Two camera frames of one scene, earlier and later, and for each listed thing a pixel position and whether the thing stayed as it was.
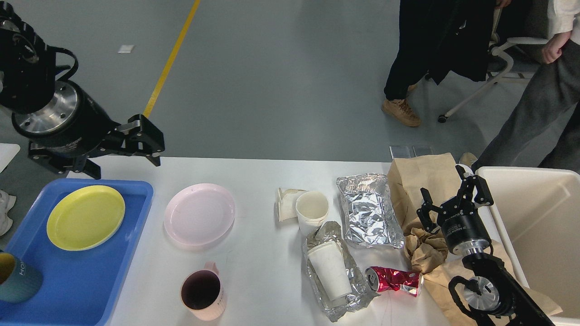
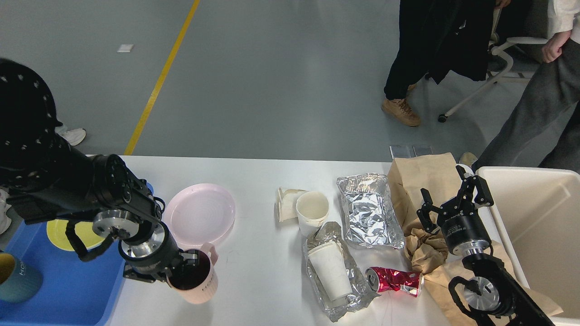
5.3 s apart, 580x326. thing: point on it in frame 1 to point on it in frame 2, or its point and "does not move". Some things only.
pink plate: [199, 214] does not move
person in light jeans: [7, 201] does not move
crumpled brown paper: [425, 251] does not move
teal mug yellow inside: [20, 280] does not move
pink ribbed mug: [203, 293] to [197, 283]
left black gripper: [74, 124] to [152, 247]
